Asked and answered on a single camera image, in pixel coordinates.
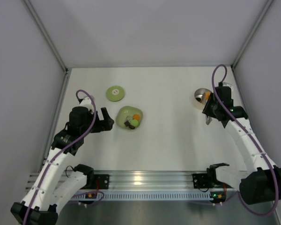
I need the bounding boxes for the metal serving tongs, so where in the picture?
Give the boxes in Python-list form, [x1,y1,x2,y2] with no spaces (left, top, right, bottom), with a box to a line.
[205,92,214,126]

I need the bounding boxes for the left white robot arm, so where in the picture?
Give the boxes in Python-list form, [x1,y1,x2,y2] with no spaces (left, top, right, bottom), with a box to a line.
[11,94,114,225]

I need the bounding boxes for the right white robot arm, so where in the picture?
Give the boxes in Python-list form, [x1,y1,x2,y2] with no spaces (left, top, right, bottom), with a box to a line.
[203,82,281,205]

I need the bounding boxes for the green square lunch box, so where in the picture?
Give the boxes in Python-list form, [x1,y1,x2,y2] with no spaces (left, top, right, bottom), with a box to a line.
[116,106,143,130]

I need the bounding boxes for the metal bowl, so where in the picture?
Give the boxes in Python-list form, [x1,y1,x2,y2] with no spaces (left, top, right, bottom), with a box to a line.
[194,88,211,104]

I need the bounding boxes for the orange round snack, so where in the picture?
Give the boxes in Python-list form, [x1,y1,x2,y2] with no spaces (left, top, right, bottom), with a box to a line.
[133,114,140,120]

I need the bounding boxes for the green round lid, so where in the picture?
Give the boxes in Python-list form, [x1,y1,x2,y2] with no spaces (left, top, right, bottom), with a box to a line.
[106,85,125,102]

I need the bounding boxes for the aluminium mounting rail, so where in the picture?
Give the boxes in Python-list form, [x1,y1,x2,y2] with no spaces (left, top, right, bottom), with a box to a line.
[25,170,281,191]

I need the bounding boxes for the left black base bracket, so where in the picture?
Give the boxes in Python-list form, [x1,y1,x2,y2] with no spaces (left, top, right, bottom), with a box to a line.
[83,174,110,190]

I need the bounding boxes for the black base bracket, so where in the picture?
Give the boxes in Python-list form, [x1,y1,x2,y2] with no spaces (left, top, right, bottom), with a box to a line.
[192,173,224,189]
[83,174,110,190]

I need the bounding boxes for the right black base bracket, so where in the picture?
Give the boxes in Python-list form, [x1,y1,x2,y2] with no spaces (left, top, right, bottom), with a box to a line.
[192,173,224,189]

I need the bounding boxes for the white slotted cable duct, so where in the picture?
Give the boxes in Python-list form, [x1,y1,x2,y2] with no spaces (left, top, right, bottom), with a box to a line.
[71,191,212,201]

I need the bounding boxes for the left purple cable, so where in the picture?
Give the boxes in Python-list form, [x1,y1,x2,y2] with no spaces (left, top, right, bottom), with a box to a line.
[22,90,106,225]

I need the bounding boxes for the left aluminium frame post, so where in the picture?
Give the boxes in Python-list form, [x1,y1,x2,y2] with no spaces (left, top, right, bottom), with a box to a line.
[21,0,68,74]

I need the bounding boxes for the aluminium frame post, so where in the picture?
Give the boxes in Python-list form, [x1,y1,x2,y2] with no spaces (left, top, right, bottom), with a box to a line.
[231,0,275,71]
[21,0,68,74]

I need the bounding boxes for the right aluminium frame post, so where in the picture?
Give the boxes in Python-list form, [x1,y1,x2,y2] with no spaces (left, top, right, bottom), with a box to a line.
[231,0,275,71]

